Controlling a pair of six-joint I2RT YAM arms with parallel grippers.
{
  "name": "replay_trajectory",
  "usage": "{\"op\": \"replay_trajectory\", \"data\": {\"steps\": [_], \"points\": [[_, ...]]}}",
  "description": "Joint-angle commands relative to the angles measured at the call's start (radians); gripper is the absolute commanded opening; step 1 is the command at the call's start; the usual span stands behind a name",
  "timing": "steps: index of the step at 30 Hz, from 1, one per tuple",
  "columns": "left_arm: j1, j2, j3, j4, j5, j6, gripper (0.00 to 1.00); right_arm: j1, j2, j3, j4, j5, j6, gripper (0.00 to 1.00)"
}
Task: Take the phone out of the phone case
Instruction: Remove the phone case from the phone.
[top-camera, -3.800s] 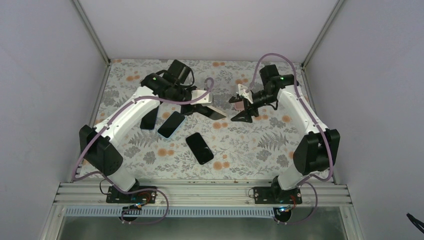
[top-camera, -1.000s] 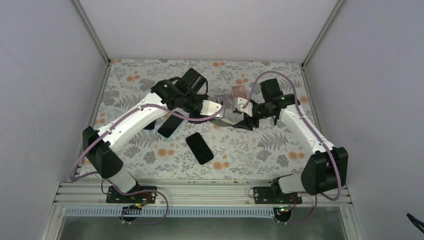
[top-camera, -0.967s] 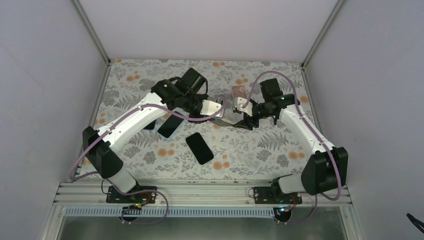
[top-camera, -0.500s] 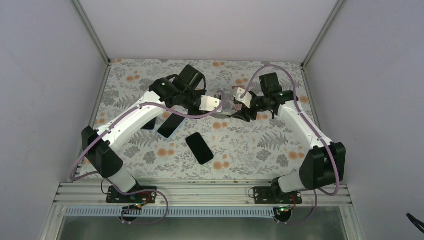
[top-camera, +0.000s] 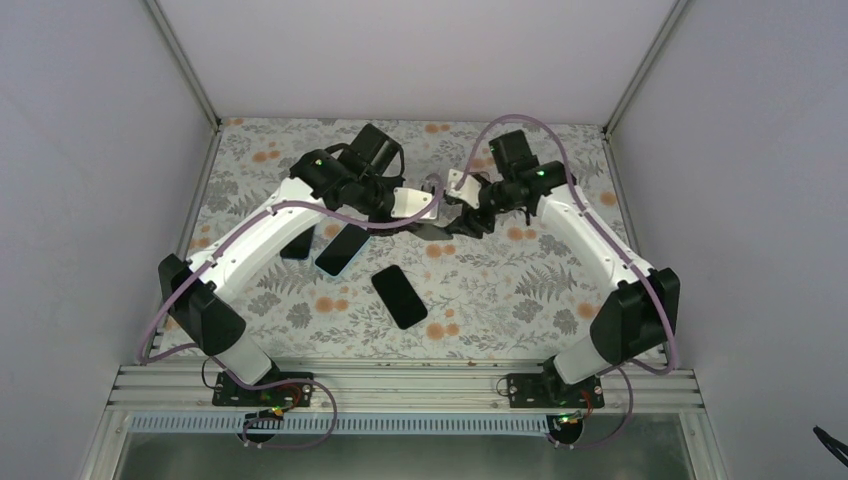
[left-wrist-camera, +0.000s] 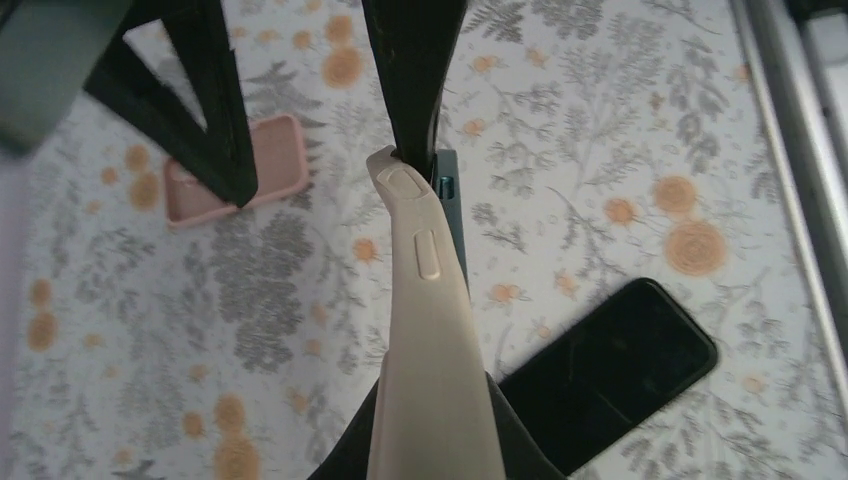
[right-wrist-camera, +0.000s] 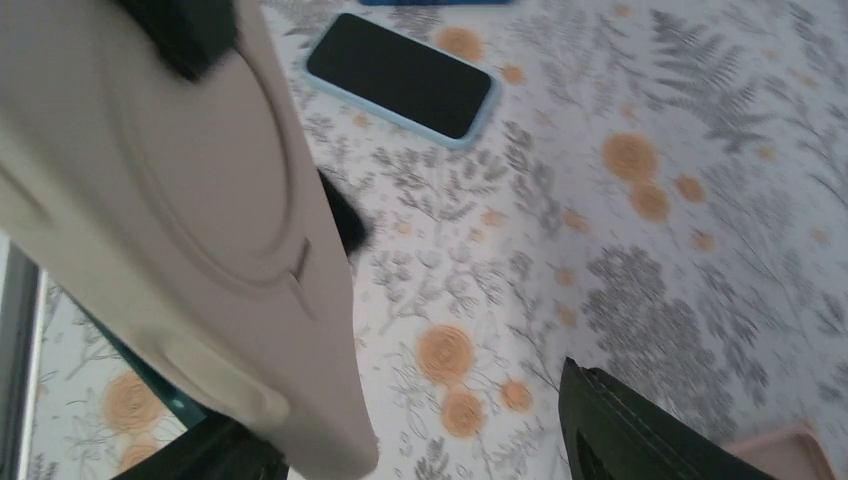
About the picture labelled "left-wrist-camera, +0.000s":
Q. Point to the pink phone case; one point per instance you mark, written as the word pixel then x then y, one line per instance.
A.
pixel 282 171

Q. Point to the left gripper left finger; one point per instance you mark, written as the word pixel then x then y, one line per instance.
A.
pixel 348 459

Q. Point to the dark blue phone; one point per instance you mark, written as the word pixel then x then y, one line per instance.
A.
pixel 622 363

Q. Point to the phone with beige case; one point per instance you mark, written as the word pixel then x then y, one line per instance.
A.
pixel 446 184

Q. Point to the floral patterned table mat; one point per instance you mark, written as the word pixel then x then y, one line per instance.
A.
pixel 599 141

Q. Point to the aluminium rail base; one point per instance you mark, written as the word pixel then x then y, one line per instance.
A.
pixel 801 48

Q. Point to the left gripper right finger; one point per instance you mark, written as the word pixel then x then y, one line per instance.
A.
pixel 522 457

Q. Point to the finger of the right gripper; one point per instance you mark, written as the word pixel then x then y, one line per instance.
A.
pixel 211 142
pixel 413 42

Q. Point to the beige phone case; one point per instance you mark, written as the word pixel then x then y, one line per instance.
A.
pixel 434 417

